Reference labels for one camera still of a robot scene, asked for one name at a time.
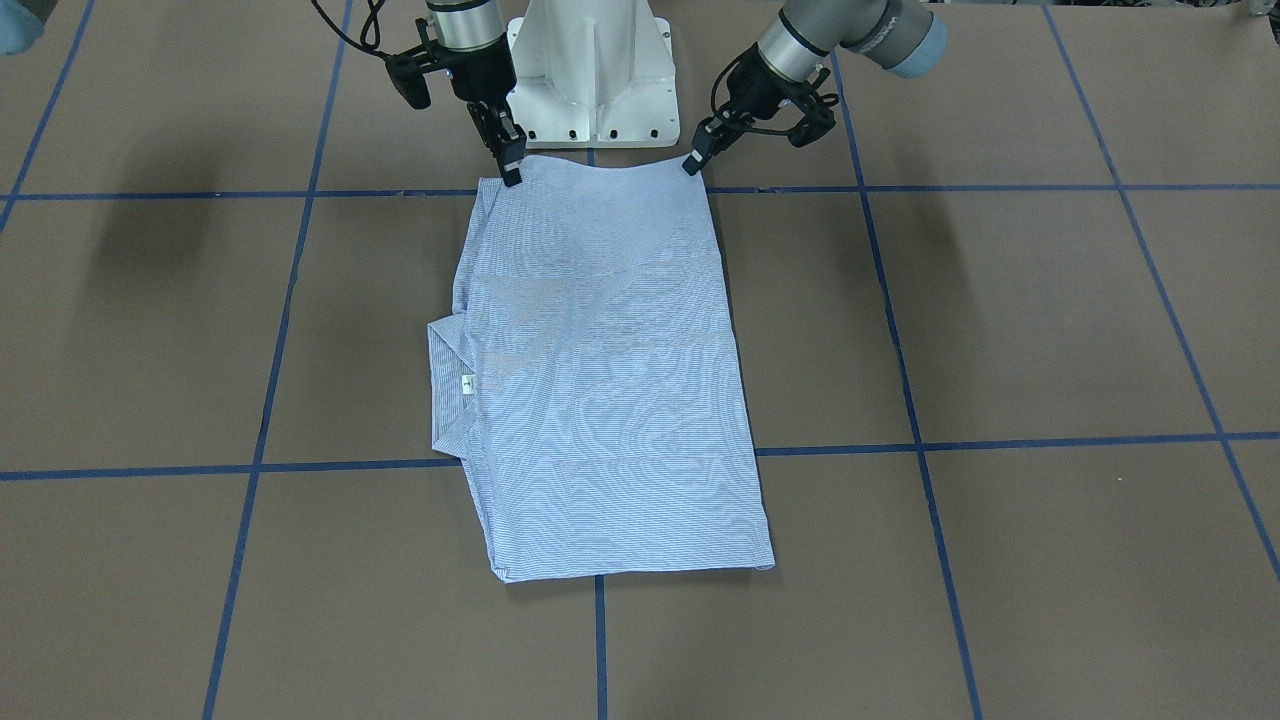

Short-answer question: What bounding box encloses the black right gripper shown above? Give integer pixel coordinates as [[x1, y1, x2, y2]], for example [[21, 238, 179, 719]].
[[448, 45, 527, 187]]

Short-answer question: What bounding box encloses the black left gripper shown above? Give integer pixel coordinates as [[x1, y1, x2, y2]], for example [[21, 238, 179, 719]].
[[682, 45, 805, 176]]

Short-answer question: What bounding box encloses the blue striped button shirt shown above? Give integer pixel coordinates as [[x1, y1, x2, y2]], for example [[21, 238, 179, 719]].
[[426, 156, 774, 584]]

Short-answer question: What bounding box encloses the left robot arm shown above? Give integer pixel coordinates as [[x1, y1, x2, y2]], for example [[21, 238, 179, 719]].
[[682, 1, 948, 176]]

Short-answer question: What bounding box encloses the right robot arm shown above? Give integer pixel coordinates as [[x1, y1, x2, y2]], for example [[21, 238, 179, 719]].
[[428, 1, 529, 187]]

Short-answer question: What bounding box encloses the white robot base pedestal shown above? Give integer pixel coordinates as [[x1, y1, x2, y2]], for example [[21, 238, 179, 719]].
[[506, 1, 681, 151]]

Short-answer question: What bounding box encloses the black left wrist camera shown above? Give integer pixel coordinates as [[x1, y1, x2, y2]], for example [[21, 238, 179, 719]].
[[785, 85, 840, 149]]

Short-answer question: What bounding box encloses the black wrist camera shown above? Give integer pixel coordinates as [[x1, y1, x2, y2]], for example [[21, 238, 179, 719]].
[[383, 45, 451, 110], [785, 85, 840, 149]]

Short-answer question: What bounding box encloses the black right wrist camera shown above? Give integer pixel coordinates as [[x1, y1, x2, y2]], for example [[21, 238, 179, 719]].
[[383, 45, 451, 110]]

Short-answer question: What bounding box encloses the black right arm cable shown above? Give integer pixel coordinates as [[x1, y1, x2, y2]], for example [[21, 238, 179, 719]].
[[310, 0, 396, 59]]

